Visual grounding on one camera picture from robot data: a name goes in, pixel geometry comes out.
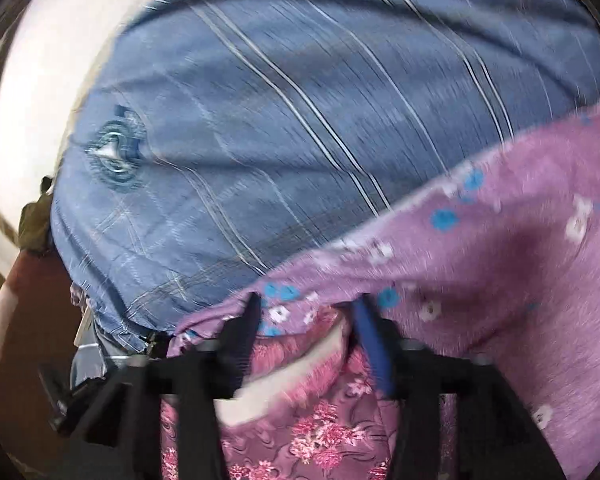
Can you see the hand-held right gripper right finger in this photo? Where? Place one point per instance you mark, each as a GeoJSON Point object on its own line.
{"type": "Point", "coordinates": [372, 345]}

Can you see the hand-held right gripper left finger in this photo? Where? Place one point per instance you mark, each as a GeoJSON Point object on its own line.
{"type": "Point", "coordinates": [247, 332]}

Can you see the purple flowered bed sheet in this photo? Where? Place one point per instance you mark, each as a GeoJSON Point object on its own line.
{"type": "Point", "coordinates": [480, 260]}

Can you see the olive green cloth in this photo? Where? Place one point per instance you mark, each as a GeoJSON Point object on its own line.
{"type": "Point", "coordinates": [36, 220]}

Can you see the purple floral fleece garment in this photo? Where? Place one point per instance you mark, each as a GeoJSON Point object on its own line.
{"type": "Point", "coordinates": [330, 420]}

